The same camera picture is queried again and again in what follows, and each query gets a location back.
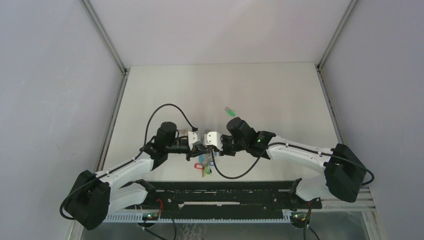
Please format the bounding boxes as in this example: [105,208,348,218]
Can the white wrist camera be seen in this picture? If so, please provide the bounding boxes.
[187,131,200,148]
[203,131,222,150]

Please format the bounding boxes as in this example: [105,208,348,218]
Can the red tagged key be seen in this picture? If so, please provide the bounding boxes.
[194,163,205,170]

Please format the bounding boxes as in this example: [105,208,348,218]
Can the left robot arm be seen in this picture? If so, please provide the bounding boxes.
[59,122,220,230]

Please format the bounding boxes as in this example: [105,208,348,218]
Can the green tagged key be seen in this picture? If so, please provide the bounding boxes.
[203,165,212,176]

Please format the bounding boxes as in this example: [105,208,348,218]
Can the right camera black cable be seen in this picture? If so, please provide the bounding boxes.
[210,142,289,180]

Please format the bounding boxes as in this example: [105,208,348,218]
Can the key with yellow tag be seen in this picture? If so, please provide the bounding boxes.
[177,128,189,136]

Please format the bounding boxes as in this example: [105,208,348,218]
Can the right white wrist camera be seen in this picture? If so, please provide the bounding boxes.
[203,131,222,150]

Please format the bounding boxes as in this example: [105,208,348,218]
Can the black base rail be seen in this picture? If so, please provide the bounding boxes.
[142,181,323,221]

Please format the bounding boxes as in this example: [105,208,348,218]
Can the metal key organiser with rings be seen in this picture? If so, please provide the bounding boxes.
[193,130,221,178]

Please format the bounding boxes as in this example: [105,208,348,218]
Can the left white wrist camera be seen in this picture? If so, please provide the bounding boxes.
[187,131,200,148]

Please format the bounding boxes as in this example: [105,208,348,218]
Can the left camera black cable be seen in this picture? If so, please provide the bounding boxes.
[143,103,199,150]

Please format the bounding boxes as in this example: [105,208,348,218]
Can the camera black cable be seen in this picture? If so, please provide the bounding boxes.
[210,142,289,180]
[143,103,199,150]

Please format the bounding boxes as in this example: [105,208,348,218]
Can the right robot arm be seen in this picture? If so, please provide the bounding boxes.
[210,117,375,208]

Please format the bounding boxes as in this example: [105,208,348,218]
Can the key with green tag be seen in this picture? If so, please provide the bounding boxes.
[224,106,237,118]

